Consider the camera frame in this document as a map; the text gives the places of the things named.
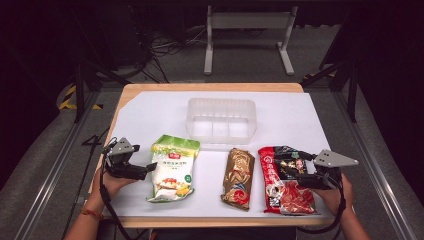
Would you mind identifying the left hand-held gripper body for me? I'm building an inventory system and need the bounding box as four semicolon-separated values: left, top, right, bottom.
102;137;149;181

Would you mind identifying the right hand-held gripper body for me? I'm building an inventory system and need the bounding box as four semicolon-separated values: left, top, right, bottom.
296;149;360;191

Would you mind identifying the green and white food packet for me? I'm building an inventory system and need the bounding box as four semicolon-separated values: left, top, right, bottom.
146;134;201;204

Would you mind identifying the red and black food packet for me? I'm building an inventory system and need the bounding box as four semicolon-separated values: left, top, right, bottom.
258;145;318;216

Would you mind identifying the gold food packet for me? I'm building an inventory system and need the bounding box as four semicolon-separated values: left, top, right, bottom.
220;147;256;212

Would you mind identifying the clear plastic bin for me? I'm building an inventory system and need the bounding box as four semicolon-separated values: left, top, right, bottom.
185;97;258;146

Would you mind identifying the person's left hand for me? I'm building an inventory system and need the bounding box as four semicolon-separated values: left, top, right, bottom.
89;166;138;210

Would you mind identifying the person's right hand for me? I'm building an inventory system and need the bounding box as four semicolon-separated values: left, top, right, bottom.
310;173;355;218

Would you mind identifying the white paper sheet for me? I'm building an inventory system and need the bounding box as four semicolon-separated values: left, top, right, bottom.
99;90;335;220

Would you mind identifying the yellow and black hazard tape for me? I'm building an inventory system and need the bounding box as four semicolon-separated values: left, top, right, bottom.
58;84;104;111

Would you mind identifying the white metal stand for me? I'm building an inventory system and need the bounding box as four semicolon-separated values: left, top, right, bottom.
203;4;299;77

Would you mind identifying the aluminium rail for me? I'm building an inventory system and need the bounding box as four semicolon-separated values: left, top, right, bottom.
332;89;418;240
13;90;102;240

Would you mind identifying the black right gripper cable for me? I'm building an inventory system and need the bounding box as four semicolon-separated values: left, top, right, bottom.
295;172;348;235

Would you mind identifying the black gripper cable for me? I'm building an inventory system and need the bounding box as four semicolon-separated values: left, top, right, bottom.
295;172;348;235
99;136;148;240

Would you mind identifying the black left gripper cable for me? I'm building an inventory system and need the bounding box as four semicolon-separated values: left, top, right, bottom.
99;136;148;240

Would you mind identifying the red string bracelet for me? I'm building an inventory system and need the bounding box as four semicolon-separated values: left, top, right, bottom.
79;207;105;221

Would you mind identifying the bundle of floor cables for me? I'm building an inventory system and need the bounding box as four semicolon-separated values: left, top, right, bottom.
129;5;208;84

